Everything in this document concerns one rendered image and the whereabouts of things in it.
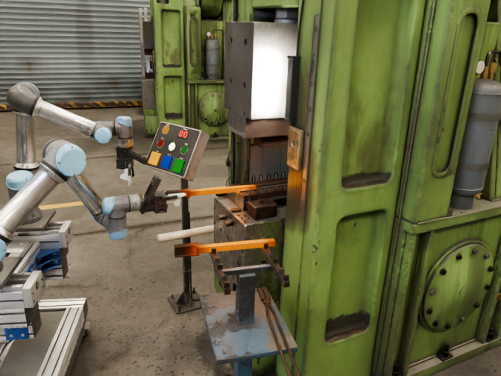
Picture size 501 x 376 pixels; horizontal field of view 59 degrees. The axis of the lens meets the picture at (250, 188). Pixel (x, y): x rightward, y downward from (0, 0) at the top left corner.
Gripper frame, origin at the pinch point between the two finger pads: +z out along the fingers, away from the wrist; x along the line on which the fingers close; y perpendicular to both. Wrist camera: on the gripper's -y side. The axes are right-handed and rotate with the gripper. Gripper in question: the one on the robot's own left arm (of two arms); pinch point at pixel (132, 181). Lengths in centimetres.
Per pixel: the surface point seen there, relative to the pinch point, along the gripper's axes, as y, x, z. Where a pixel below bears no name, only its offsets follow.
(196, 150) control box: -34.7, -5.1, -16.3
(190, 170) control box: -31.3, -1.8, -5.7
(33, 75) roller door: 278, -708, 25
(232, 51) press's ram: -51, 23, -70
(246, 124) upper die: -57, 38, -40
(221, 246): -44, 79, -1
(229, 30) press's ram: -50, 21, -79
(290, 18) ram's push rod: -76, 27, -85
